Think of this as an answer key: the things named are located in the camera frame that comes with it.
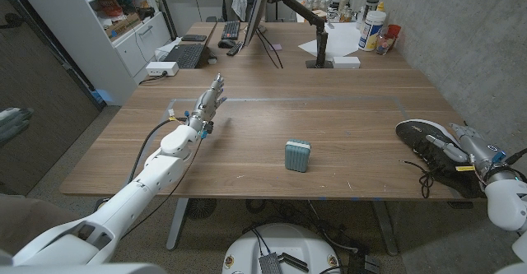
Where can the pink sticky note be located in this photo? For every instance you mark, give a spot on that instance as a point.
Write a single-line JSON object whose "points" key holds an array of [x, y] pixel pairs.
{"points": [[275, 47]]}

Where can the black remote control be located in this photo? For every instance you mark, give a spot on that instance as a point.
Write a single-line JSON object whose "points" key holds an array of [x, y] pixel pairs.
{"points": [[234, 49]]}

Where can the orange snack bag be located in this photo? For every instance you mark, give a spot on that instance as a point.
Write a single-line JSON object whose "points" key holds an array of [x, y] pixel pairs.
{"points": [[109, 7]]}

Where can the brown fabric seat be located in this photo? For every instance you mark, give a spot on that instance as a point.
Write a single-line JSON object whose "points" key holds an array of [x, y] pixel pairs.
{"points": [[24, 220]]}

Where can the black silver thermos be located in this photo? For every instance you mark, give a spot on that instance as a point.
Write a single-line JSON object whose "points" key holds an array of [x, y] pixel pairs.
{"points": [[371, 6]]}

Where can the flat black device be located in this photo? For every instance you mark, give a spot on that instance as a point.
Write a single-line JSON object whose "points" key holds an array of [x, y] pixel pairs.
{"points": [[194, 38]]}

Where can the white shelf cabinet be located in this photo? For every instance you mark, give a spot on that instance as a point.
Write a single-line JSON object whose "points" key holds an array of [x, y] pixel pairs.
{"points": [[131, 52]]}

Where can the black white sneaker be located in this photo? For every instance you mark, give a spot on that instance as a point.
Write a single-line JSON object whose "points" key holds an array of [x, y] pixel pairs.
{"points": [[420, 142]]}

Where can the white power box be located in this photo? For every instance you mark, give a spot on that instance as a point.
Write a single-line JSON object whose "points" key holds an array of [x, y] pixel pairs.
{"points": [[161, 68]]}

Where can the yellow cap bottle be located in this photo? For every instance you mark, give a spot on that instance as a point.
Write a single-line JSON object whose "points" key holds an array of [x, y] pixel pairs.
{"points": [[381, 6]]}

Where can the cardboard box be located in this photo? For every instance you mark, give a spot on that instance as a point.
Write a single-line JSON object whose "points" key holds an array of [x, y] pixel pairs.
{"points": [[122, 26]]}

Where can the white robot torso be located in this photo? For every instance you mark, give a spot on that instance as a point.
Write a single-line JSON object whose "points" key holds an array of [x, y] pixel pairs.
{"points": [[284, 245]]}

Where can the flat white box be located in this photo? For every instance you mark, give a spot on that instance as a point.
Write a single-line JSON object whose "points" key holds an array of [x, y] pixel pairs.
{"points": [[346, 62]]}

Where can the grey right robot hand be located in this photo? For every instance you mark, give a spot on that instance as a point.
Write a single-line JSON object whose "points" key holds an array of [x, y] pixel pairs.
{"points": [[479, 148]]}

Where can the black laptop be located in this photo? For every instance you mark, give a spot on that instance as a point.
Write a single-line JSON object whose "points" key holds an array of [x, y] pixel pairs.
{"points": [[185, 55]]}

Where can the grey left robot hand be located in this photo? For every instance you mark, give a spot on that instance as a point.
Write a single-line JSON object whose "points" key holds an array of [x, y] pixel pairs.
{"points": [[207, 105]]}

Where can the blue plastic piece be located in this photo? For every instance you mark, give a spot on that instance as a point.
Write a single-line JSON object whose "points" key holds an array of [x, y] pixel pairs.
{"points": [[102, 96]]}

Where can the clear glass cup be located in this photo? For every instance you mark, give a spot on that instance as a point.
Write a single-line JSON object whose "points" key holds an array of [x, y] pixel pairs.
{"points": [[384, 44]]}

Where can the black keyboard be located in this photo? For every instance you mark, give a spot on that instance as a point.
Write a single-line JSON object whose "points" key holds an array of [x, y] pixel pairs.
{"points": [[231, 30]]}

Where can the computer monitor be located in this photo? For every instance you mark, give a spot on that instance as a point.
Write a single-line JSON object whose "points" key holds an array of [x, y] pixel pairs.
{"points": [[257, 10]]}

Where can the white wipes canister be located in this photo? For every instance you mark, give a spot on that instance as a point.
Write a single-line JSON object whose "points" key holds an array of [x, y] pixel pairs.
{"points": [[371, 31]]}

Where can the grey table leg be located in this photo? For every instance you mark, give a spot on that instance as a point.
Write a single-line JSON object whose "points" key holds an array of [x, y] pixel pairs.
{"points": [[385, 226], [177, 224]]}

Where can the red cup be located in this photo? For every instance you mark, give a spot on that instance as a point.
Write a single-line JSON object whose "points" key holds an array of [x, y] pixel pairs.
{"points": [[394, 30]]}

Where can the black computer mouse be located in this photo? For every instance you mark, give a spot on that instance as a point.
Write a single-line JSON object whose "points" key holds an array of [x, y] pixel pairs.
{"points": [[226, 43]]}

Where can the teal ribbed soap box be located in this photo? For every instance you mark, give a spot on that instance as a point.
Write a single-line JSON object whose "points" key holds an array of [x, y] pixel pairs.
{"points": [[297, 156]]}

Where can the white paper sheet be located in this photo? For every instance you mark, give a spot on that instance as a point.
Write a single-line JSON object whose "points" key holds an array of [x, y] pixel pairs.
{"points": [[341, 39]]}

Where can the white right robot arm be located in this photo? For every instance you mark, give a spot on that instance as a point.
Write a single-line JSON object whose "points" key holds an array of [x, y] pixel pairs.
{"points": [[508, 204]]}

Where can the white plastic bag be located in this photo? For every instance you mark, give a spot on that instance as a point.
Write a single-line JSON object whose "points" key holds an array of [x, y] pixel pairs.
{"points": [[165, 47]]}

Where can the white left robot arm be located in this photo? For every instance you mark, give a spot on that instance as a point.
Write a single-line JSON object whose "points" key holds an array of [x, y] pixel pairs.
{"points": [[136, 191]]}

